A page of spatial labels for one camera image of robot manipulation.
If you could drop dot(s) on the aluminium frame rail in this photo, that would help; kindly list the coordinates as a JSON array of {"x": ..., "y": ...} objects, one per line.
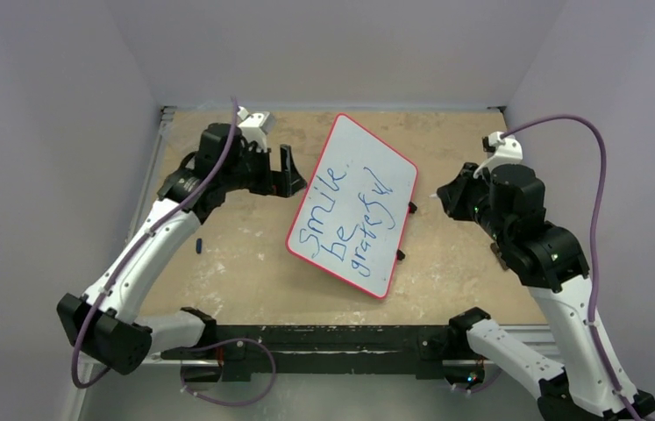
[{"x": 75, "y": 397}]

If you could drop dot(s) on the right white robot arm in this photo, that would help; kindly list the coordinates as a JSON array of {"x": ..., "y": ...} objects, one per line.
[{"x": 587, "y": 382}]

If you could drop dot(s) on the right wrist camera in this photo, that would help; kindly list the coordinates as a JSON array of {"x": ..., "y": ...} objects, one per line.
[{"x": 501, "y": 149}]

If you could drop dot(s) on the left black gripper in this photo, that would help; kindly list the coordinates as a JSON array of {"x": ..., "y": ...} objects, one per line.
[{"x": 271, "y": 183}]

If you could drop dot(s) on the red framed whiteboard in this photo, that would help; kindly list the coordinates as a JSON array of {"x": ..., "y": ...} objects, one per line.
[{"x": 351, "y": 219}]

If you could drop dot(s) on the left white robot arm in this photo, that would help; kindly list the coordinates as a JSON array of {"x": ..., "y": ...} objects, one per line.
[{"x": 102, "y": 322}]

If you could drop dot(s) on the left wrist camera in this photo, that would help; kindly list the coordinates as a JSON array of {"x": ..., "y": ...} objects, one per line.
[{"x": 255, "y": 126}]

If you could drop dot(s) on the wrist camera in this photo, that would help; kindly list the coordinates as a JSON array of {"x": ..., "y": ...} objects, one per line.
[
  {"x": 255, "y": 126},
  {"x": 501, "y": 149}
]

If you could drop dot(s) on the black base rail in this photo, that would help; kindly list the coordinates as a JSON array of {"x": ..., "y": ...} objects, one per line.
[{"x": 427, "y": 352}]

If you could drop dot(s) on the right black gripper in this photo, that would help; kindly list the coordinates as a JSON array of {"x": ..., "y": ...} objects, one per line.
[{"x": 453, "y": 197}]

